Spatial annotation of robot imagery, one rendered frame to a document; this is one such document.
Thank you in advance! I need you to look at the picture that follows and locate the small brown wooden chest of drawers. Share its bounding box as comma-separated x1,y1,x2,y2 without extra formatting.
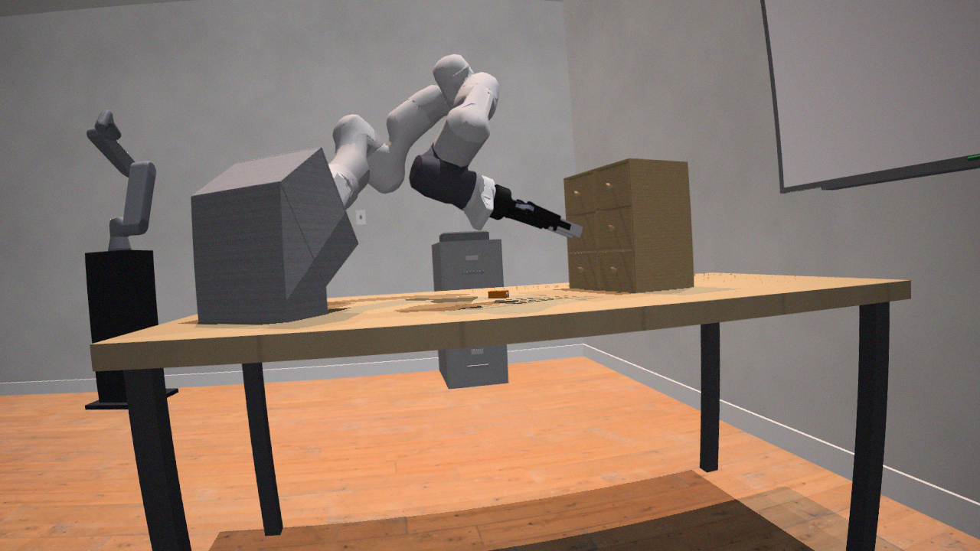
563,158,694,293

